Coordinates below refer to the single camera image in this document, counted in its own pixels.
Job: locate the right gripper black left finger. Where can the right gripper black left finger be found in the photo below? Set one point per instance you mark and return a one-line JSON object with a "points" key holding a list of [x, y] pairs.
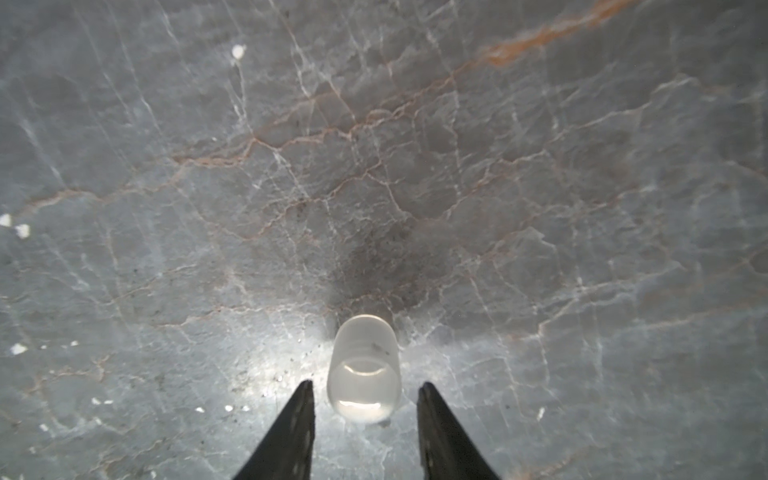
{"points": [[286, 450]]}

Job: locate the translucent glue stick cap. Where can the translucent glue stick cap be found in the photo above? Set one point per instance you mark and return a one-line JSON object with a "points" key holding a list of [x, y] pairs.
{"points": [[364, 383]]}

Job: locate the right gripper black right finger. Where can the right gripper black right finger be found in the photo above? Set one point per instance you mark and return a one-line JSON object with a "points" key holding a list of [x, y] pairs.
{"points": [[446, 451]]}

